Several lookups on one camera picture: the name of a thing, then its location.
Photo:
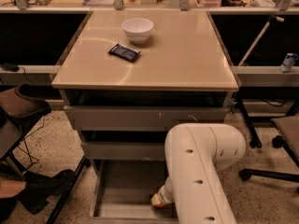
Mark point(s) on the orange fruit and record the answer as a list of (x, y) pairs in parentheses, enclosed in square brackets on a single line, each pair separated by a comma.
[(160, 205)]

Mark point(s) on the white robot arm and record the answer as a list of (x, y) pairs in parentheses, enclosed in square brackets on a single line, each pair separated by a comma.
[(194, 153)]

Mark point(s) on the bottom grey drawer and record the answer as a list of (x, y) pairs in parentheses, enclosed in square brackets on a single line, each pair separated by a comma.
[(124, 189)]

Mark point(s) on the grey drawer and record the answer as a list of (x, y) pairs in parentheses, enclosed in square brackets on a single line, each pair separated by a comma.
[(124, 189), (138, 118), (124, 151)]

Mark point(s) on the middle grey drawer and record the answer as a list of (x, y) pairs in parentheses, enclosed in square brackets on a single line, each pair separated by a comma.
[(124, 151)]

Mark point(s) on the top grey drawer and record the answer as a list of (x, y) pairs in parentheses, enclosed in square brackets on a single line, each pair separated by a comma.
[(138, 118)]

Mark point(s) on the grey drawer cabinet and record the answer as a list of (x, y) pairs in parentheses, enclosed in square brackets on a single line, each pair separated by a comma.
[(182, 64)]

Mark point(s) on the black boot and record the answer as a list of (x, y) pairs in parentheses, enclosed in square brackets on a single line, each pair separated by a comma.
[(34, 196)]

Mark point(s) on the black table leg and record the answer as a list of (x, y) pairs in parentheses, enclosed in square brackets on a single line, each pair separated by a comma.
[(255, 141)]

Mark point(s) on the black office chair right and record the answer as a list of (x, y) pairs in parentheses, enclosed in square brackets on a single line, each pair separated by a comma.
[(282, 151)]

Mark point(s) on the dark blue snack packet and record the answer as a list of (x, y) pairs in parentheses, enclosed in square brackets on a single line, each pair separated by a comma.
[(124, 53)]

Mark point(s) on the brown office chair left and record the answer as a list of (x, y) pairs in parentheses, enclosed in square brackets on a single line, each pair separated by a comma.
[(20, 111)]

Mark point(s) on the white ceramic bowl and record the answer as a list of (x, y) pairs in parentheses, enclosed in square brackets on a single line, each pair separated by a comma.
[(137, 30)]

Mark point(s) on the black power adapter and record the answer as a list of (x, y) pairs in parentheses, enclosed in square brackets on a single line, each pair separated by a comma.
[(10, 67)]

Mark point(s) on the white blue can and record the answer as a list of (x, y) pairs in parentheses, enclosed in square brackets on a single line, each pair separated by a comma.
[(288, 62)]

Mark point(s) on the white cane stick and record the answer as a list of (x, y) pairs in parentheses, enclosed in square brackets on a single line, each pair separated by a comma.
[(271, 19)]

